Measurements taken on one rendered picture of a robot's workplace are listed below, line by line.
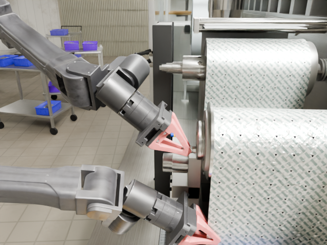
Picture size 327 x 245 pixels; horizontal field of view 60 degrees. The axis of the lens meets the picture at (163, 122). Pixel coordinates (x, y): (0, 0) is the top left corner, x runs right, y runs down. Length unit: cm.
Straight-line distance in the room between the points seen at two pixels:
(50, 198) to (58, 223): 183
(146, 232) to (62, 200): 40
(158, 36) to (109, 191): 43
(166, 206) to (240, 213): 14
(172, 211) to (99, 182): 14
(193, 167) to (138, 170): 55
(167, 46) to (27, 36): 33
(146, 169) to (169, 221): 59
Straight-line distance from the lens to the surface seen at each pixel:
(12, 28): 77
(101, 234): 86
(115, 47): 924
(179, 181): 62
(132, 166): 113
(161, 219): 54
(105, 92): 50
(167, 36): 76
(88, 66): 54
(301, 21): 78
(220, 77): 69
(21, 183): 52
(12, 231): 240
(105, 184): 50
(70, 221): 233
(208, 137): 49
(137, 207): 52
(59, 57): 59
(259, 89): 71
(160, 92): 79
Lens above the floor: 149
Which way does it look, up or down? 23 degrees down
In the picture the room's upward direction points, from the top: straight up
